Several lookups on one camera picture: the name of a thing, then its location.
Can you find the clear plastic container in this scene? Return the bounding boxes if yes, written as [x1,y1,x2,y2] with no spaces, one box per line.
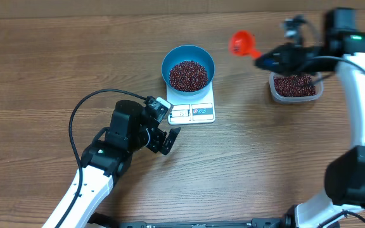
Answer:
[269,73,324,104]

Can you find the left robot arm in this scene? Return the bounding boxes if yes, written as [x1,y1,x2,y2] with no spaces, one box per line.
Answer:
[44,97,180,227]

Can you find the white digital kitchen scale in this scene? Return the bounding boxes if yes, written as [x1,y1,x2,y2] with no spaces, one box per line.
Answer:
[167,83,216,125]

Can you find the blue bowl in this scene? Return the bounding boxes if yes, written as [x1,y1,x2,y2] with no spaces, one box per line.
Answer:
[162,45,215,94]

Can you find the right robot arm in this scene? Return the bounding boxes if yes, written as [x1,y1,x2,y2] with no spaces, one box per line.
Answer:
[255,8,365,227]

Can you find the red scoop with blue handle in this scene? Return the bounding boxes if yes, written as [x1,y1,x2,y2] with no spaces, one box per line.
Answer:
[229,30,262,60]

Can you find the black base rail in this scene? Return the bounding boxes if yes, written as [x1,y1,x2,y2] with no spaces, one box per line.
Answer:
[85,213,281,228]

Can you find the red beans in container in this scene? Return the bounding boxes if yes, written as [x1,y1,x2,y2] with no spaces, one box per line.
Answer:
[273,75,316,97]

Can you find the red beans in bowl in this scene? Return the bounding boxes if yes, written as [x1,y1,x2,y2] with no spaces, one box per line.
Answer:
[169,60,208,92]

